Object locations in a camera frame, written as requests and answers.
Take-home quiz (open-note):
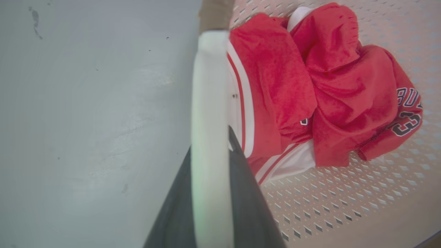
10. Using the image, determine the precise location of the red and white basketball jersey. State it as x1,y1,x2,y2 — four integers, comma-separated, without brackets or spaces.
226,3,423,186

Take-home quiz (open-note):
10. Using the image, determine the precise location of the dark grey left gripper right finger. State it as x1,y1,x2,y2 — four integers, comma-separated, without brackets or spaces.
228,125,287,248

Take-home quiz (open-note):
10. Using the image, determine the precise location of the white perforated plastic laundry basket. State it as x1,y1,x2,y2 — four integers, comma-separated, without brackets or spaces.
191,0,441,248

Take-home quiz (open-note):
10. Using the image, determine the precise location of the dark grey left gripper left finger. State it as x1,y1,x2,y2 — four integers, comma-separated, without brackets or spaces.
143,146,197,248

